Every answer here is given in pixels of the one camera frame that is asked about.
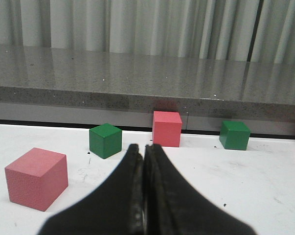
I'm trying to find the pink cube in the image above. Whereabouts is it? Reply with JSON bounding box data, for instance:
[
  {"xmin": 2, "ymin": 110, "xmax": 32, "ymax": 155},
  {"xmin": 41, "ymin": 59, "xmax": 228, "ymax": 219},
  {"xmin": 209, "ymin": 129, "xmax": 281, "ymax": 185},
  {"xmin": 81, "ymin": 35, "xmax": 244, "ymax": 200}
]
[
  {"xmin": 152, "ymin": 111, "xmax": 182, "ymax": 147},
  {"xmin": 4, "ymin": 148, "xmax": 68, "ymax": 212}
]

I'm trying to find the green cube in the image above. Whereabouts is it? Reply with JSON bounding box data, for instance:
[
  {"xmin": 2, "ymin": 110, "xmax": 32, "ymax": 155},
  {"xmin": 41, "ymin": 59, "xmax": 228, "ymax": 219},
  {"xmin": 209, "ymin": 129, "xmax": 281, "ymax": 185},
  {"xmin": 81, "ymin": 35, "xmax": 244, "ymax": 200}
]
[
  {"xmin": 219, "ymin": 120, "xmax": 250, "ymax": 150},
  {"xmin": 89, "ymin": 123, "xmax": 122, "ymax": 159}
]

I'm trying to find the right green cube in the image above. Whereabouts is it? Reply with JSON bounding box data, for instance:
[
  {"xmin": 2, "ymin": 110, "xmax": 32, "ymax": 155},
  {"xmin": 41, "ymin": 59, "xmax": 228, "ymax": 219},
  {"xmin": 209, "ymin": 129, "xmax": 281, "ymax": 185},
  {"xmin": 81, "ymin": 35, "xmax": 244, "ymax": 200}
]
[{"xmin": 219, "ymin": 120, "xmax": 250, "ymax": 150}]

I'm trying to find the grey stone counter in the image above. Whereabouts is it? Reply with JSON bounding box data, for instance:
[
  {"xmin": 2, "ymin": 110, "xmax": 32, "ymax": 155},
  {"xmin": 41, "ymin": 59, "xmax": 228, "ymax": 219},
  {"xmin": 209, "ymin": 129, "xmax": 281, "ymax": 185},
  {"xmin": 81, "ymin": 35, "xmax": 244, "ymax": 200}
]
[{"xmin": 0, "ymin": 45, "xmax": 295, "ymax": 136}]

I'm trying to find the left green cube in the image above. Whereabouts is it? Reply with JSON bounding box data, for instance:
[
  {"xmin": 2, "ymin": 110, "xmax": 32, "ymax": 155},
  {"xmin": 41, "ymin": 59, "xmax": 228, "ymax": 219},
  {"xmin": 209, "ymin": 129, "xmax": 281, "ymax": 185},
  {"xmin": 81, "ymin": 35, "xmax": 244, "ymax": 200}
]
[{"xmin": 89, "ymin": 123, "xmax": 122, "ymax": 159}]

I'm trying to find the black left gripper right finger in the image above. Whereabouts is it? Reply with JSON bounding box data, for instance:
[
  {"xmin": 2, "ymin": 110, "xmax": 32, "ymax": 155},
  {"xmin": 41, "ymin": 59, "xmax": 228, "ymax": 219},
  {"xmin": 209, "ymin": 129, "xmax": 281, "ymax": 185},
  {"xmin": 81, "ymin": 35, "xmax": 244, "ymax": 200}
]
[{"xmin": 143, "ymin": 144, "xmax": 255, "ymax": 235}]

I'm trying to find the far pink cube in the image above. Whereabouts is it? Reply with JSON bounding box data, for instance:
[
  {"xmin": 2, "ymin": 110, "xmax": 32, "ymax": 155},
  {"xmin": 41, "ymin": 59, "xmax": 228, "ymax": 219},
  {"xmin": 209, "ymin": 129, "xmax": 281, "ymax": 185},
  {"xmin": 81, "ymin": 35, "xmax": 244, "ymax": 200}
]
[{"xmin": 152, "ymin": 111, "xmax": 182, "ymax": 147}]

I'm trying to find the near pink cube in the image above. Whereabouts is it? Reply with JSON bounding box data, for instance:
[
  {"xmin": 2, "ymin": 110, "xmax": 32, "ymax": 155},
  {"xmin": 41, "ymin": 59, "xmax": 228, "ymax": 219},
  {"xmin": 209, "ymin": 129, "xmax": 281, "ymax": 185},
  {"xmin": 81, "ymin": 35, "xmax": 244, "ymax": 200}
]
[{"xmin": 4, "ymin": 148, "xmax": 68, "ymax": 212}]

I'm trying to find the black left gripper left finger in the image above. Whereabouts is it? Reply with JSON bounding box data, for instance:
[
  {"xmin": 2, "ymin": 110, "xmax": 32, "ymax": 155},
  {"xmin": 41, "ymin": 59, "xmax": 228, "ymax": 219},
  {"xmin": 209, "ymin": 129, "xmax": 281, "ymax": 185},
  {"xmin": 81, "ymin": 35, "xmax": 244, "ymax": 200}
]
[{"xmin": 39, "ymin": 144, "xmax": 144, "ymax": 235}]

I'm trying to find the white pleated curtain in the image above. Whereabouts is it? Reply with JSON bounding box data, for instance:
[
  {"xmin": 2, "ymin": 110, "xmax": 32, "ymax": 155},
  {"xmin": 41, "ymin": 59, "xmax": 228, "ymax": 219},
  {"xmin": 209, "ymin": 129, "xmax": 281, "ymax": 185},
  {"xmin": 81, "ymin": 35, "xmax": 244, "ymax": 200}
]
[{"xmin": 0, "ymin": 0, "xmax": 295, "ymax": 64}]

